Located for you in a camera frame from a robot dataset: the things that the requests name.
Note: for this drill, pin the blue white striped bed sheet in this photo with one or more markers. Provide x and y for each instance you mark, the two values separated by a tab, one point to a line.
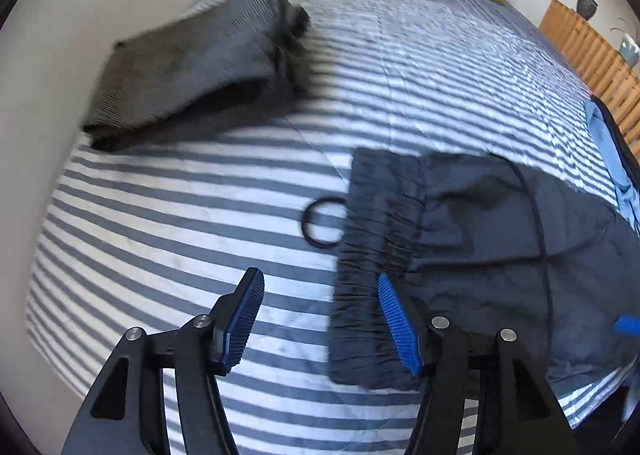
175	245

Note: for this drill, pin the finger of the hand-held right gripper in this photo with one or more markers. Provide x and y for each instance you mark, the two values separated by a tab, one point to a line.
629	324

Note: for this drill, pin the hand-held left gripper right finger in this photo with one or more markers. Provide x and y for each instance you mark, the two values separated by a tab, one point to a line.
397	325

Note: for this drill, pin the wooden slatted rack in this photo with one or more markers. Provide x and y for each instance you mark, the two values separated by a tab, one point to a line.
600	65

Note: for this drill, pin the dark vase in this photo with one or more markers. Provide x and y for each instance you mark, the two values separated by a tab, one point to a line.
586	5

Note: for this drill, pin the folded dark grey pants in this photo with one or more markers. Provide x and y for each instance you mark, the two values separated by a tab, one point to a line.
200	60

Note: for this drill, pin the pale blue plant pot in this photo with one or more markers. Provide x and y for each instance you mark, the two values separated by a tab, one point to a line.
631	47

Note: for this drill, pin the light blue garment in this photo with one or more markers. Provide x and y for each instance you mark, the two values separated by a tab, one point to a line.
610	150

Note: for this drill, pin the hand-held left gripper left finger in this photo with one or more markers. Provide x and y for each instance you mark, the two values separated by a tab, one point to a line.
245	320

